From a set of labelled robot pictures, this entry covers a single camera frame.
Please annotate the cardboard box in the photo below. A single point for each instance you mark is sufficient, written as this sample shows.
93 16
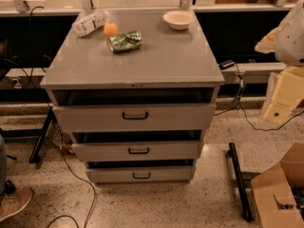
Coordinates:
274 191

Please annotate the green crushed can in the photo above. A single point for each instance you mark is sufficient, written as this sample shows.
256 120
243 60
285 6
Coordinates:
125 41

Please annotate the grey bottom drawer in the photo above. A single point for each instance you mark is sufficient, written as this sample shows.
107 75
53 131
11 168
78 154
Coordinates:
141 174

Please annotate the clear plastic water bottle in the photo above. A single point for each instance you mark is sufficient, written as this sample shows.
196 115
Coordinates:
89 23

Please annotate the grey top drawer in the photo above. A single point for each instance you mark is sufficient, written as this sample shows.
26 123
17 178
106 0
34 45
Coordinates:
119 118

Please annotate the grey middle drawer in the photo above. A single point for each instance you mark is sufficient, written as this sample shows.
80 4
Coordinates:
137 151

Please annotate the black table leg left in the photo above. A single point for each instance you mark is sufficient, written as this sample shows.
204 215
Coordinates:
34 157

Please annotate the orange fruit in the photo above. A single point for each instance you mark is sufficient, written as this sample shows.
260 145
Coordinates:
110 29

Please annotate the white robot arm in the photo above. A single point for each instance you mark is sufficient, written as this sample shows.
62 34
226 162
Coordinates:
287 43

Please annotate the blue jeans leg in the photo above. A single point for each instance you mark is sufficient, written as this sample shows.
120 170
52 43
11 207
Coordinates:
3 168

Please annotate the black power adapter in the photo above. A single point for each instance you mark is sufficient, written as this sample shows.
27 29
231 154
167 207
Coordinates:
226 64

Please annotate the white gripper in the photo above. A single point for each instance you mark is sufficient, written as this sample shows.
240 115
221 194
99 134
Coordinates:
291 38

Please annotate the black metal floor bar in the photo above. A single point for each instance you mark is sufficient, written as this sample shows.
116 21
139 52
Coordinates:
246 209

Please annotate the grey drawer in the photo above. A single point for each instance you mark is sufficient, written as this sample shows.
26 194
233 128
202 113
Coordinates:
137 151
141 174
119 118

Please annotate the white bowl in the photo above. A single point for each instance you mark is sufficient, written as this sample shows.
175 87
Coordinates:
179 19

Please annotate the grey drawer cabinet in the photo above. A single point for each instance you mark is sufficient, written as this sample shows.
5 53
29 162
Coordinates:
170 68

